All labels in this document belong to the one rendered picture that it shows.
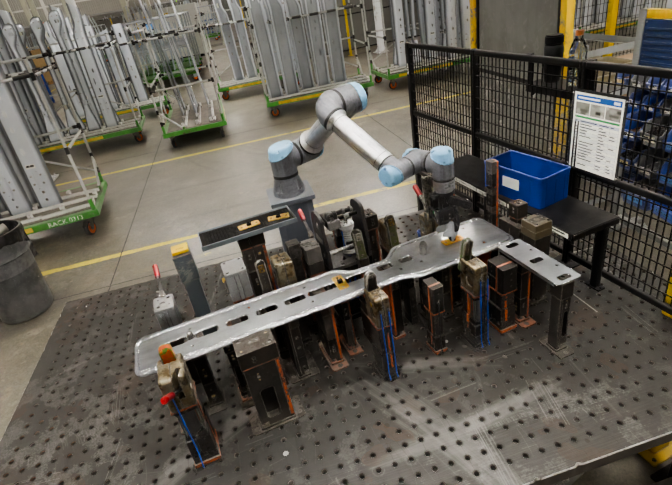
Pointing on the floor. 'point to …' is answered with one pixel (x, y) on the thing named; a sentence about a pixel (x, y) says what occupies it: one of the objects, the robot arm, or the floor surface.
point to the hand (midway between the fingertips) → (452, 236)
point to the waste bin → (20, 276)
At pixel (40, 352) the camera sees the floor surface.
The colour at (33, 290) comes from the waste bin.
